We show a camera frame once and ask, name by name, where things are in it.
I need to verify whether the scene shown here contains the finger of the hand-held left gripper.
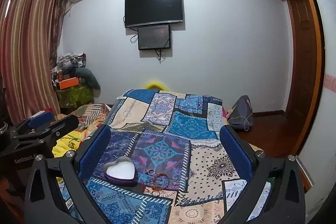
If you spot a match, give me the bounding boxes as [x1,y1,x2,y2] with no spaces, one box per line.
[15,114,80,147]
[10,111,57,136]

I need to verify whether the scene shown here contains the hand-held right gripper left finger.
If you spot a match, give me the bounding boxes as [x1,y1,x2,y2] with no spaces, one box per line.
[24,124,116,224]

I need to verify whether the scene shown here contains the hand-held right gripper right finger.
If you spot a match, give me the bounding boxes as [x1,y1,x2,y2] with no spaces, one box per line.
[219,124,307,224]

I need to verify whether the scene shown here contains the purple heart-shaped jewelry box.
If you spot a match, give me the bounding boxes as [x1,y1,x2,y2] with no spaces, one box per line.
[102,156,138,186]

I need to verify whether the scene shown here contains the red gold braided bracelet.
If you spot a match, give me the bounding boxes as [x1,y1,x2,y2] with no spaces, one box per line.
[152,173,169,189]

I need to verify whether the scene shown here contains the yellow cloth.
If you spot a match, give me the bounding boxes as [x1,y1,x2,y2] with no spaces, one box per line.
[52,130,91,160]

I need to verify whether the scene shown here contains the striped beige cloth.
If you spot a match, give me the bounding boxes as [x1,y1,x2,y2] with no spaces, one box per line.
[75,103,113,132]

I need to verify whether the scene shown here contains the grey bag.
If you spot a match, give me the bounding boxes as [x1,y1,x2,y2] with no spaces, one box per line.
[227,95,255,131]

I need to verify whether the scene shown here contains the orange box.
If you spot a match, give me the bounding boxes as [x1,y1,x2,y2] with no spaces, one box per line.
[58,77,79,90]

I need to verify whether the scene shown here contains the grey green pillow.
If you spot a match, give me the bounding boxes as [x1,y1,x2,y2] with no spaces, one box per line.
[75,67,101,98]

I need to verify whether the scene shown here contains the pile of clothes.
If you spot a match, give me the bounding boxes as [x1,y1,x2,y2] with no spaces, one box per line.
[51,53,87,83]

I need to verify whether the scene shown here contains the blue patchwork blanket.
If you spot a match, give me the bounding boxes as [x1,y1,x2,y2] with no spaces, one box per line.
[60,89,272,224]

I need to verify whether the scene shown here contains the striped pink curtain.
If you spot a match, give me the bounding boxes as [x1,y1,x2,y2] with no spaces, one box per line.
[0,0,71,122]

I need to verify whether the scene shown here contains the yellow plastic object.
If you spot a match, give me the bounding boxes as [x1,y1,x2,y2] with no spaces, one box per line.
[145,80,166,90]

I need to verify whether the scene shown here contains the wooden door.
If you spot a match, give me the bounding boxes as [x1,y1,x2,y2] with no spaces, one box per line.
[285,0,320,115]

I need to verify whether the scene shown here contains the white cable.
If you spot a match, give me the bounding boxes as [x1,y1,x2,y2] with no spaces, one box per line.
[228,102,254,131]

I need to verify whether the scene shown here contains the small black wall monitor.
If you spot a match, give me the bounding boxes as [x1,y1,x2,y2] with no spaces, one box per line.
[138,25,172,51]

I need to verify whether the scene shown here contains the black wall television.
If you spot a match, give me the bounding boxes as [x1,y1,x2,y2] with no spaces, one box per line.
[124,0,184,28]

